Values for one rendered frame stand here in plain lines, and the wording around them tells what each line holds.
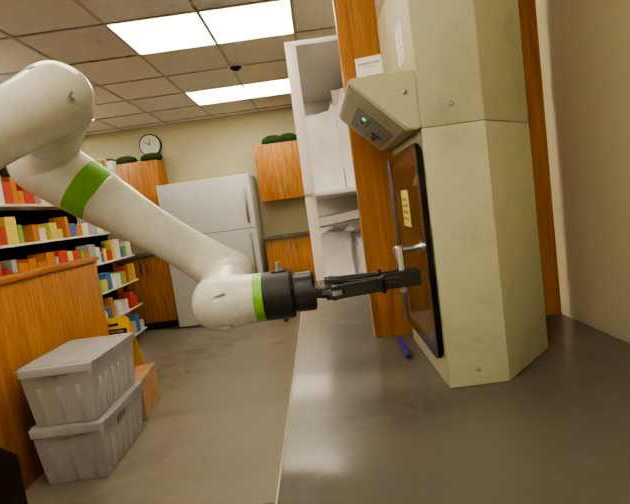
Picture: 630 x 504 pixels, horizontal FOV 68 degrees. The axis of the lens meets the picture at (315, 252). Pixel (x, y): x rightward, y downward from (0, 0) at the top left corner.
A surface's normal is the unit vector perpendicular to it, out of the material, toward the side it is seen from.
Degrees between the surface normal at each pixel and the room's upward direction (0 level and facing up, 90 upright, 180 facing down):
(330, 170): 93
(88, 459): 96
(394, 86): 90
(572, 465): 0
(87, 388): 95
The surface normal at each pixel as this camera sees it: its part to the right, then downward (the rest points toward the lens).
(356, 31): 0.00, 0.10
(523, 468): -0.13, -0.99
